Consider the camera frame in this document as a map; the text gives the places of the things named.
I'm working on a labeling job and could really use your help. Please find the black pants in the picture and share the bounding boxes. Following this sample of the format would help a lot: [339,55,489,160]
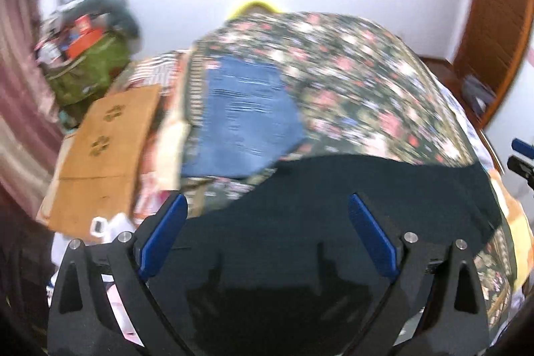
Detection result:
[149,154,502,355]

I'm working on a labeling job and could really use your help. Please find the grey bag on floor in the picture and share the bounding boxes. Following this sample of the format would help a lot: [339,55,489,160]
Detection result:
[461,74,496,118]

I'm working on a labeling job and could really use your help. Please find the wooden lap desk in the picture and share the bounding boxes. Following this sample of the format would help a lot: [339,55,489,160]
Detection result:
[36,85,160,241]

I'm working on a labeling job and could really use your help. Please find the floral bedspread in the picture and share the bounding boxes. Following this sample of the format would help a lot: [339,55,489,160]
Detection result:
[179,13,517,335]

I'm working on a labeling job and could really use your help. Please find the brown wooden door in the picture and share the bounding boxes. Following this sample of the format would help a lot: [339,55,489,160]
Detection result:
[454,0,533,128]

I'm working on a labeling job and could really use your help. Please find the folded blue jeans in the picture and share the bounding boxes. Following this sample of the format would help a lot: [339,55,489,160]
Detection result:
[181,56,305,179]

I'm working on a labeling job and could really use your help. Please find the striped pink curtain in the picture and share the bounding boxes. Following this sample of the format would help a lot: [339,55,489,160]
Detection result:
[1,0,62,218]

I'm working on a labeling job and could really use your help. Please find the striped pink pillow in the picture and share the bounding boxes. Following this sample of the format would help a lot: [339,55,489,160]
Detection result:
[126,51,186,97]

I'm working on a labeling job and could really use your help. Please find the green storage bin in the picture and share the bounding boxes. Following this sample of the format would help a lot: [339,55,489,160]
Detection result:
[44,32,130,107]

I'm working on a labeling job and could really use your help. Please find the orange red box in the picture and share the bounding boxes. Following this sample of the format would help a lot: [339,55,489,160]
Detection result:
[66,14,104,59]

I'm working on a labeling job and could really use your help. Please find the grey clothes pile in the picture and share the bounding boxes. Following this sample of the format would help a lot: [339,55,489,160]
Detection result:
[49,0,140,40]

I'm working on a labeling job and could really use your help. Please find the yellow foam bed rail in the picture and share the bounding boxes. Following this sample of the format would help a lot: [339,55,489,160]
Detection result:
[230,0,280,20]

